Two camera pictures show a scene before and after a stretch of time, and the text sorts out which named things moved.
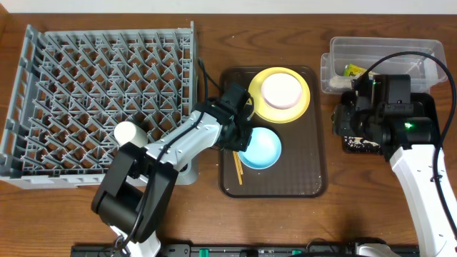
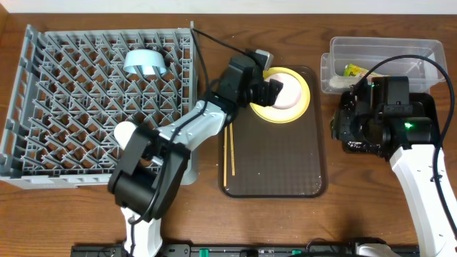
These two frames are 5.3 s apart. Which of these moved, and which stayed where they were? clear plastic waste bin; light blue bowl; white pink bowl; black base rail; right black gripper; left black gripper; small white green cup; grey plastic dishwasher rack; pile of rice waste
Moved: left black gripper; light blue bowl
Stayed: right black gripper; white pink bowl; black base rail; grey plastic dishwasher rack; pile of rice waste; clear plastic waste bin; small white green cup
